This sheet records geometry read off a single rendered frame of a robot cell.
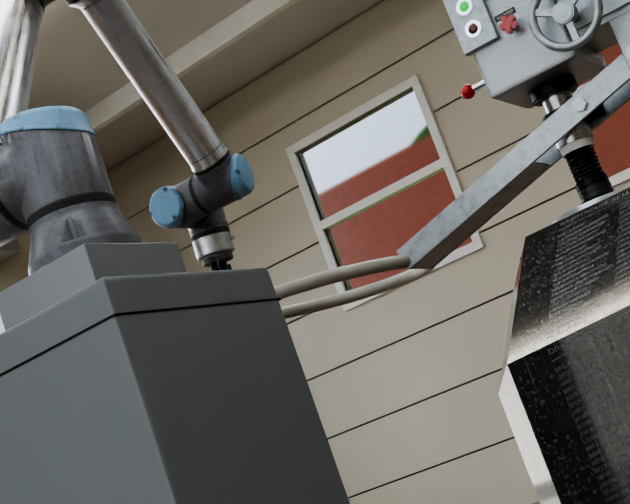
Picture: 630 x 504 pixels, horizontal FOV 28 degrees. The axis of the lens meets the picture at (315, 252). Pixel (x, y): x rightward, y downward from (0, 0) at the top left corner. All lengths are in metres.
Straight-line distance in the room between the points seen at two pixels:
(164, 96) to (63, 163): 0.61
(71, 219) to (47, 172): 0.09
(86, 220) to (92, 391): 0.33
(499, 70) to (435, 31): 7.15
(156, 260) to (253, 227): 8.54
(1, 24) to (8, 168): 0.48
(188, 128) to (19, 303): 0.74
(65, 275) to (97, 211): 0.13
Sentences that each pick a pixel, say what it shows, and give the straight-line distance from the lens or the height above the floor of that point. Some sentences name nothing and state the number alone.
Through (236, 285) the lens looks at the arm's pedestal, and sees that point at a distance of 2.01.
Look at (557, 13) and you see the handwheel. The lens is 2.51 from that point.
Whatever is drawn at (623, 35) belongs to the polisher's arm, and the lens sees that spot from 2.56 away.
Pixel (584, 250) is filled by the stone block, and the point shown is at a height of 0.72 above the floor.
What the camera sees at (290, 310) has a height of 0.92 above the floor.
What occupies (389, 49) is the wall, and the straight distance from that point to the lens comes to 9.93.
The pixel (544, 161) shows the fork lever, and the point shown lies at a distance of 2.72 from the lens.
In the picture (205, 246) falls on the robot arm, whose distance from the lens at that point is 2.83.
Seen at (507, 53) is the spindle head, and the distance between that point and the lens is 2.60.
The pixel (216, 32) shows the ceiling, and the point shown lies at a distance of 9.33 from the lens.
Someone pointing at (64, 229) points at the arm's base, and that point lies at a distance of 2.02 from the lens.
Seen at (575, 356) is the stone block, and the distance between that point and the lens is 2.18.
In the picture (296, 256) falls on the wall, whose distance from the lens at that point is 10.32.
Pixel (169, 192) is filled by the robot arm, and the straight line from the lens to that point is 2.73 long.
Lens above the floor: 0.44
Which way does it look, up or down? 11 degrees up
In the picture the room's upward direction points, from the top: 20 degrees counter-clockwise
